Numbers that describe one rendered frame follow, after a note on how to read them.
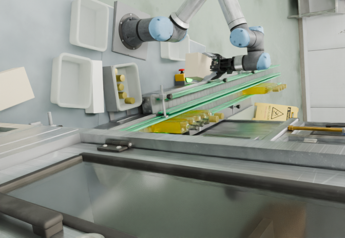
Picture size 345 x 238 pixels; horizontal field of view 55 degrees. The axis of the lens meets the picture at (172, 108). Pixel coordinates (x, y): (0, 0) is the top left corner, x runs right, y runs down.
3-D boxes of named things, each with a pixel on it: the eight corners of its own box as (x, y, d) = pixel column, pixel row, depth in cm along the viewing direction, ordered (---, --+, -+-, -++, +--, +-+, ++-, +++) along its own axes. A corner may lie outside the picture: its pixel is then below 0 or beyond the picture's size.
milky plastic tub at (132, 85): (107, 112, 163) (119, 112, 157) (99, 66, 159) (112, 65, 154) (131, 104, 176) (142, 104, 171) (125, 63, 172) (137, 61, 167)
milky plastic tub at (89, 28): (63, 46, 144) (76, 44, 139) (66, -4, 146) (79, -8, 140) (94, 54, 158) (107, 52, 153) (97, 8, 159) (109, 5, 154)
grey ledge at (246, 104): (177, 135, 205) (192, 136, 199) (175, 121, 204) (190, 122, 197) (241, 105, 280) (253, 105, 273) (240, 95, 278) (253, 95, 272)
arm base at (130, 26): (123, 13, 169) (137, 11, 163) (142, 22, 181) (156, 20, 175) (119, 41, 168) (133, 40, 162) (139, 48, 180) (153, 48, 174)
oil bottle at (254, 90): (242, 94, 259) (278, 94, 243) (242, 87, 258) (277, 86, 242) (245, 93, 264) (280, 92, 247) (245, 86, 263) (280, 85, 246)
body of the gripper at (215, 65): (209, 56, 158) (231, 53, 151) (217, 59, 165) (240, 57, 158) (208, 71, 158) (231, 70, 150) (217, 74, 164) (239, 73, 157)
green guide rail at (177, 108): (157, 114, 174) (170, 114, 169) (157, 112, 174) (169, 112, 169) (272, 74, 311) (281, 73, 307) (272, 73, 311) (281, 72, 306)
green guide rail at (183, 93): (156, 100, 173) (168, 100, 168) (155, 98, 173) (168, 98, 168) (271, 65, 310) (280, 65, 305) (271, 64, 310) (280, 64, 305)
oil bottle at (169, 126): (151, 132, 171) (185, 134, 158) (150, 121, 170) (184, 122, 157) (158, 129, 175) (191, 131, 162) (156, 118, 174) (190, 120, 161)
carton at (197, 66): (185, 53, 165) (198, 52, 161) (202, 59, 178) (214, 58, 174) (184, 77, 165) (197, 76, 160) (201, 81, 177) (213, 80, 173)
